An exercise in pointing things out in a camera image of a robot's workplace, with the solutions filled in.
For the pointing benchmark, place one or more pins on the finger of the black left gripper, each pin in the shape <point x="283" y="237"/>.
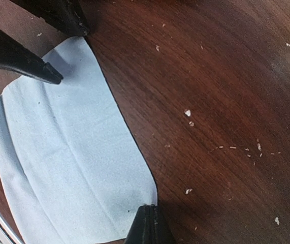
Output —
<point x="15" y="57"/>
<point x="64" y="15"/>

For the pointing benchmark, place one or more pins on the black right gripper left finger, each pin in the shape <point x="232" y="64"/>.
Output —
<point x="140" y="230"/>

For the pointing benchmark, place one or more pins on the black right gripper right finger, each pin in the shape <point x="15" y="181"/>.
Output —
<point x="160" y="232"/>

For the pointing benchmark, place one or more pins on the light blue cleaning cloth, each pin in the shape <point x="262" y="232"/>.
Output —
<point x="69" y="166"/>

